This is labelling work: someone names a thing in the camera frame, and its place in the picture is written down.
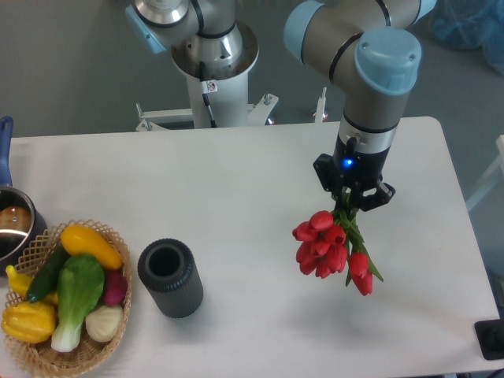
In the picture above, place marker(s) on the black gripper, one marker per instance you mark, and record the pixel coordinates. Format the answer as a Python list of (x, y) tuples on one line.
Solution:
[(346, 170)]

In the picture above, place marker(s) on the blue plastic bag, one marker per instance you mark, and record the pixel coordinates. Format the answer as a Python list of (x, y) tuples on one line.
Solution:
[(471, 25)]

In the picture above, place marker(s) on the red tulip bouquet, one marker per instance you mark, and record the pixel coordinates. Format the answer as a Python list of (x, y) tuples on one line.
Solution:
[(331, 242)]

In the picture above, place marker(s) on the white garlic bulb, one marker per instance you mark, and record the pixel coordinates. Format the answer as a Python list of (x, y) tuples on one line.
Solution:
[(103, 323)]

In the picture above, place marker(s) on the dark green cucumber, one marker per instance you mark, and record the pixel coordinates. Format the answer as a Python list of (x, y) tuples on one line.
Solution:
[(46, 279)]

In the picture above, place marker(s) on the blue handled saucepan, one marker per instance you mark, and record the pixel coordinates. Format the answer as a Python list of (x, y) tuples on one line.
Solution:
[(21, 222)]

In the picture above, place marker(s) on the woven wicker basket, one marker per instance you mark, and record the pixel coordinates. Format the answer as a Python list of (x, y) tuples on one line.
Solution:
[(20, 359)]

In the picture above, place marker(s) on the black device at edge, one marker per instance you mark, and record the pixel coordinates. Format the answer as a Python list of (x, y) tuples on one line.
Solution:
[(490, 338)]

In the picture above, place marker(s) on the dark grey ribbed vase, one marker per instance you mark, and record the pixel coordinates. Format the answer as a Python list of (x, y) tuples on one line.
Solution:
[(168, 270)]

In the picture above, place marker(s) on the green bok choy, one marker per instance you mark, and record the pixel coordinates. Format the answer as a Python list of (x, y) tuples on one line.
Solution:
[(80, 286)]

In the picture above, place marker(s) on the small yellow gourd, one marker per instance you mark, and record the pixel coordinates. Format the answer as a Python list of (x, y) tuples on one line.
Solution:
[(20, 283)]

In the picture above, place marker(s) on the yellow bell pepper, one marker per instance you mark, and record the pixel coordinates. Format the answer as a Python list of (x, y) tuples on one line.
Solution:
[(29, 322)]

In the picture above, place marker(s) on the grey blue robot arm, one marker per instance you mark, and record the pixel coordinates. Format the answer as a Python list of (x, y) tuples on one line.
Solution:
[(362, 47)]

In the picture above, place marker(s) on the magenta radish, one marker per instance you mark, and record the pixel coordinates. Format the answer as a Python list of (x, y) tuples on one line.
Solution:
[(115, 288)]

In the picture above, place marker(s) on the yellow squash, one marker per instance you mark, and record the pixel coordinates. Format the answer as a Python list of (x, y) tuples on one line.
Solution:
[(78, 239)]

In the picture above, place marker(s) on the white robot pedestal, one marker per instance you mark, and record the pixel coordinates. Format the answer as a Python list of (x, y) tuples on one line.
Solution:
[(217, 78)]

